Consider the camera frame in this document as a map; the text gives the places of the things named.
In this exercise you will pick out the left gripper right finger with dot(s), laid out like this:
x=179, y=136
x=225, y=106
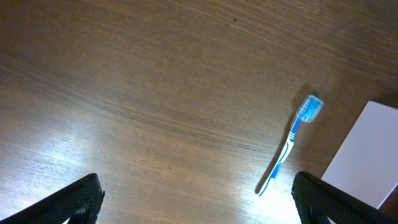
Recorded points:
x=319, y=202

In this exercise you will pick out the blue white toothbrush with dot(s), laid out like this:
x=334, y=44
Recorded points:
x=306, y=113

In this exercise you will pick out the white cardboard box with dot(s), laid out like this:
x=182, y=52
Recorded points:
x=365, y=166

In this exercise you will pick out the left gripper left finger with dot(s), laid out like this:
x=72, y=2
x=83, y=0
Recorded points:
x=79, y=202

